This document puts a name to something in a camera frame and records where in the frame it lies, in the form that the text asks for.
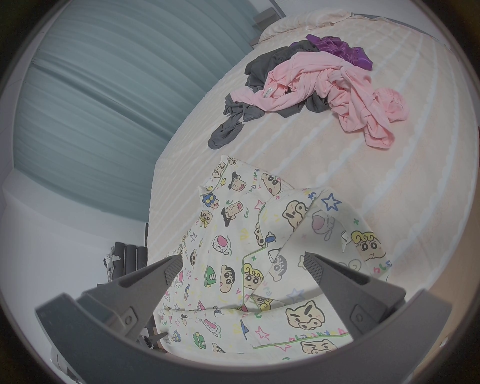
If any bed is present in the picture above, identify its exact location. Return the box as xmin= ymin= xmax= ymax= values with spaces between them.
xmin=144 ymin=0 xmax=480 ymax=362

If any white printed pyjama top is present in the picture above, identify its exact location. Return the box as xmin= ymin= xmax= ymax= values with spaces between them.
xmin=155 ymin=154 xmax=392 ymax=362

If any pink garment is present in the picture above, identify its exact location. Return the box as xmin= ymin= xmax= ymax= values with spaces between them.
xmin=230 ymin=52 xmax=409 ymax=151

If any black garment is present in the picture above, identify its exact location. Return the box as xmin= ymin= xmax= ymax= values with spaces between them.
xmin=245 ymin=39 xmax=331 ymax=118

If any black chest of drawers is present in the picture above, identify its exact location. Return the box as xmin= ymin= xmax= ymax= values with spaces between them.
xmin=112 ymin=242 xmax=149 ymax=278

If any blue-green curtain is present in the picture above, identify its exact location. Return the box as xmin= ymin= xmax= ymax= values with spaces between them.
xmin=13 ymin=0 xmax=278 ymax=226

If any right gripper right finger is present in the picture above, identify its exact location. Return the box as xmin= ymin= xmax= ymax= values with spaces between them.
xmin=303 ymin=252 xmax=406 ymax=336

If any grey white bedside table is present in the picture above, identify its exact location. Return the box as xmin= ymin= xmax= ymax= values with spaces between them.
xmin=255 ymin=7 xmax=286 ymax=28

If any cream pillow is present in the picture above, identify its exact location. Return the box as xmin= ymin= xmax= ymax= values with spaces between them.
xmin=259 ymin=10 xmax=353 ymax=42

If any purple garment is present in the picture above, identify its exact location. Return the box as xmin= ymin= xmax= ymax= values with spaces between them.
xmin=305 ymin=34 xmax=374 ymax=71

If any grey garment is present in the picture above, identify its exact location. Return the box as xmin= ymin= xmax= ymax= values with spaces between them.
xmin=208 ymin=92 xmax=271 ymax=149

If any crumpled white cloth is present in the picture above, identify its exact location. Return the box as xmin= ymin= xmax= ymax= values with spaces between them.
xmin=103 ymin=245 xmax=121 ymax=280

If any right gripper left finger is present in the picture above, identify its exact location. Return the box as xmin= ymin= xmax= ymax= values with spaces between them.
xmin=77 ymin=255 xmax=183 ymax=340

